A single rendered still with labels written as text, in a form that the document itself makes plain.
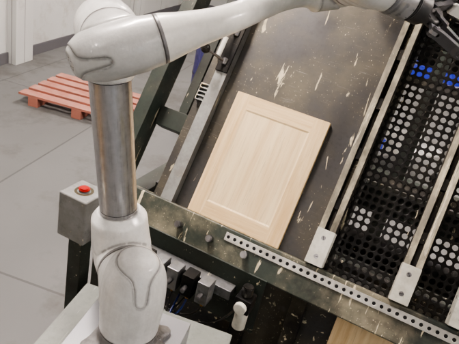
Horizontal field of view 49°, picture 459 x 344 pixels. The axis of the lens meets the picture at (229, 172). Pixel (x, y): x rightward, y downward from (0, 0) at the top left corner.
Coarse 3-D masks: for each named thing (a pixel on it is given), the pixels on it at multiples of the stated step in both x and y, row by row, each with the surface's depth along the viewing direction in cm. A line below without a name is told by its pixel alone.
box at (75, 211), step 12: (60, 192) 175; (72, 192) 176; (84, 192) 177; (96, 192) 179; (60, 204) 177; (72, 204) 174; (84, 204) 172; (96, 204) 177; (60, 216) 179; (72, 216) 176; (84, 216) 174; (60, 228) 181; (72, 228) 178; (84, 228) 176; (72, 240) 181; (84, 240) 179
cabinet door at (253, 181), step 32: (224, 128) 191; (256, 128) 188; (288, 128) 184; (320, 128) 181; (224, 160) 189; (256, 160) 186; (288, 160) 182; (224, 192) 187; (256, 192) 183; (288, 192) 180; (224, 224) 184; (256, 224) 181; (288, 224) 179
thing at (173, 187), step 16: (240, 48) 195; (224, 80) 192; (208, 96) 193; (208, 112) 191; (192, 128) 192; (192, 144) 191; (176, 160) 192; (192, 160) 193; (176, 176) 190; (176, 192) 191
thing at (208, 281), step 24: (168, 240) 186; (168, 264) 181; (192, 264) 185; (216, 264) 180; (168, 288) 195; (192, 288) 176; (216, 288) 178; (240, 288) 179; (264, 288) 174; (192, 312) 180; (216, 312) 188; (240, 312) 171
